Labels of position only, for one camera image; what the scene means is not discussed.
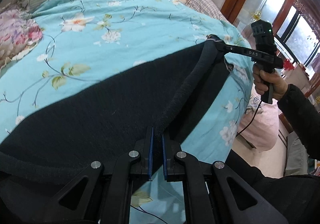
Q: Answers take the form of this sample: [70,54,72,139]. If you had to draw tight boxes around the black knit pants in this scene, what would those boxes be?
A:
[1,40,229,223]

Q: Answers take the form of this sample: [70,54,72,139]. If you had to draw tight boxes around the right forearm black sleeve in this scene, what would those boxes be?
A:
[278,84,320,160]

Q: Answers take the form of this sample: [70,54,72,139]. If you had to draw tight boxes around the right hand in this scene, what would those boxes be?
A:
[252,63,289,101]

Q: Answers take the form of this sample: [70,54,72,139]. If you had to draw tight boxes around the pink bedding bundle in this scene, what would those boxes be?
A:
[238,87,279,152]

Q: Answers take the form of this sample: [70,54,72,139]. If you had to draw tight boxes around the plaid pillow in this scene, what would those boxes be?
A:
[178,0,228,22]

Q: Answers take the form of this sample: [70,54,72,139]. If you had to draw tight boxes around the turquoise floral bed cover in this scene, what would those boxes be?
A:
[1,0,253,223]

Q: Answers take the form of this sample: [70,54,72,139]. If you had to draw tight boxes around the pink floral pillow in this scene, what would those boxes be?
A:
[1,0,42,68]

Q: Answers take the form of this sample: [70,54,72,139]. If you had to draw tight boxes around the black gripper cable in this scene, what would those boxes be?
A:
[235,100,263,139]

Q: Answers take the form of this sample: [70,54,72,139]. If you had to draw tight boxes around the wooden window frame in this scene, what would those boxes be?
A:
[220,0,320,100]

